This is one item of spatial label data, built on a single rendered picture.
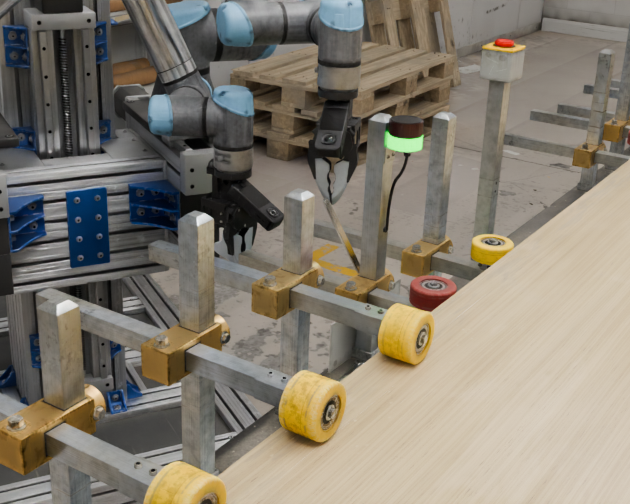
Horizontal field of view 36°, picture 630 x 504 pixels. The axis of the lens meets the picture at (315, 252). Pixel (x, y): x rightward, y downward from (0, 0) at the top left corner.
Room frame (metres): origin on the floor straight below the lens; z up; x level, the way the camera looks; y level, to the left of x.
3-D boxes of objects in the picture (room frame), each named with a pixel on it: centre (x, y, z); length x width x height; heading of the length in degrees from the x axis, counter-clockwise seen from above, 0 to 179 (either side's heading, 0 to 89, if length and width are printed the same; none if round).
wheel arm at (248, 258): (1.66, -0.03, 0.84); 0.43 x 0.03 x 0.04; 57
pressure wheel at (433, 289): (1.55, -0.21, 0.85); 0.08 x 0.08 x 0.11
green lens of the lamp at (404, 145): (1.63, -0.15, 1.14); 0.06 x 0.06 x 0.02
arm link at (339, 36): (1.70, -0.03, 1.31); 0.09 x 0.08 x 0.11; 23
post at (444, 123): (1.87, -0.24, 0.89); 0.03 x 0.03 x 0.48; 57
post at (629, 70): (2.92, -0.92, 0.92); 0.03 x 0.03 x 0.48; 57
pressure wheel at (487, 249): (1.76, -0.34, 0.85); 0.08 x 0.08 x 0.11
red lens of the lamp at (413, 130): (1.63, -0.15, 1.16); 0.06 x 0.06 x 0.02
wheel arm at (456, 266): (1.86, -0.18, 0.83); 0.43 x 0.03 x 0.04; 57
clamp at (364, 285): (1.64, -0.10, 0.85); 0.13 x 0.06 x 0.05; 147
